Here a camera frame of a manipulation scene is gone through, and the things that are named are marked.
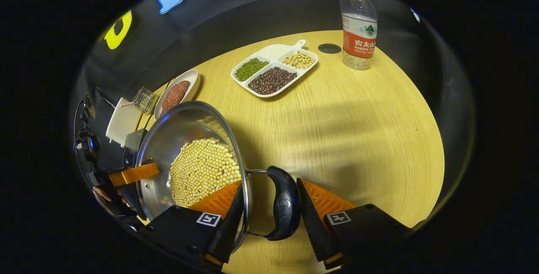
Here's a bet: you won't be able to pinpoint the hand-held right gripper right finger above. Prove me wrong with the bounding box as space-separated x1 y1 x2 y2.
296 177 415 270

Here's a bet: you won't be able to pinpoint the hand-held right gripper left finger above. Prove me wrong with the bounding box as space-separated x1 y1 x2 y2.
139 180 245 271

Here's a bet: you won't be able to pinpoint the black induction cooktop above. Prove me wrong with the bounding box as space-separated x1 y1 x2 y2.
122 129 149 168

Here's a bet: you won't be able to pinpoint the stainless steel pot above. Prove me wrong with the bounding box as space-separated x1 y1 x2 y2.
136 101 301 253

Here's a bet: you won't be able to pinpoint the white toaster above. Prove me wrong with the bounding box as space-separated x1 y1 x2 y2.
105 97 143 146

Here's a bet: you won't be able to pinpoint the pile of soybeans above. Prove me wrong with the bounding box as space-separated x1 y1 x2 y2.
169 138 242 208

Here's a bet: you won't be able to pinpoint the red meat slice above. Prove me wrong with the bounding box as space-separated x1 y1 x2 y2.
161 80 191 114

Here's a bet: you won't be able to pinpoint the white oval plate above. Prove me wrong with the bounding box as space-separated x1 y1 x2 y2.
154 69 200 120

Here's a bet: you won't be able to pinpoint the dark red beans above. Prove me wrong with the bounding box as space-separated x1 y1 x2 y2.
248 67 298 95

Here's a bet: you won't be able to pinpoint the green mung beans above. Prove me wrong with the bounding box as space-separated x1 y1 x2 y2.
234 58 269 82

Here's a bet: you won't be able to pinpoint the small soybean portion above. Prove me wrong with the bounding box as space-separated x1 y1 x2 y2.
282 51 315 70

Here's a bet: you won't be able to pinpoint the white divided dish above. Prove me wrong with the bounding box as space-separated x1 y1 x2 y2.
230 40 319 98

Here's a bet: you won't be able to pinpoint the plastic water bottle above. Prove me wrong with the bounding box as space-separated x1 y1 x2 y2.
340 0 378 70

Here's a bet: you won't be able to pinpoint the wire mesh basket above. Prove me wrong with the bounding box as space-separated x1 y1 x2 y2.
134 86 157 114

